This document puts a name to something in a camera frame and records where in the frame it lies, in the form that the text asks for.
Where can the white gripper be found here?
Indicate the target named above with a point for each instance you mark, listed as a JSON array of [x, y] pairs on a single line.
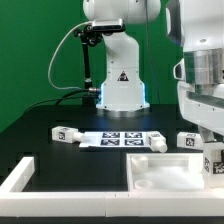
[[206, 111]]

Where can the white square table top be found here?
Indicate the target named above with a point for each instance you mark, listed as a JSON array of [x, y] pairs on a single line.
[[172, 175]]

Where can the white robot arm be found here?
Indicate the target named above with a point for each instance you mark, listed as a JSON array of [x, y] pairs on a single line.
[[195, 25]]

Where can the tag marker sheet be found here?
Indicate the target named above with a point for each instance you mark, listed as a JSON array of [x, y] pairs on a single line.
[[118, 139]]

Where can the white U-shaped fence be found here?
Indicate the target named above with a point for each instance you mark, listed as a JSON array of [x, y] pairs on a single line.
[[16, 202]]

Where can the black camera stand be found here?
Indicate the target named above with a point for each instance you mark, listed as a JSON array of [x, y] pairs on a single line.
[[88, 38]]

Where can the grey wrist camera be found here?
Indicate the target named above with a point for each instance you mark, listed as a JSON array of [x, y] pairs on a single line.
[[108, 26]]

